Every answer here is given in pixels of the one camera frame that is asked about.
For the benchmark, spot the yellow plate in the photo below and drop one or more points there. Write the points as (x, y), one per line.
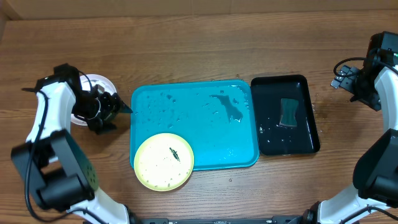
(164, 162)

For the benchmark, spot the black plastic tray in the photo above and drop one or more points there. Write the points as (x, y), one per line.
(273, 139)

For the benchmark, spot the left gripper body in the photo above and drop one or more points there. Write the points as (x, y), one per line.
(92, 109)

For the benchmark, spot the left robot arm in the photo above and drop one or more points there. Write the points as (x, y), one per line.
(59, 180)

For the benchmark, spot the white plate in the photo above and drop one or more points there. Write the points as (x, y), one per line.
(94, 79)

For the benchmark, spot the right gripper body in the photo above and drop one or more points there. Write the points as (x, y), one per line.
(359, 84)

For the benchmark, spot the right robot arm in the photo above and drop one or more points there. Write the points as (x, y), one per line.
(374, 187)

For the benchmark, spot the blue plastic tray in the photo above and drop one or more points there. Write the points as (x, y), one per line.
(216, 119)

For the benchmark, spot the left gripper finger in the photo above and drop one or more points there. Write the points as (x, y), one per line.
(102, 128)
(120, 106)

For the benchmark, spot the dark green sponge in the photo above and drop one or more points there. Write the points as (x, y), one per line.
(288, 109)

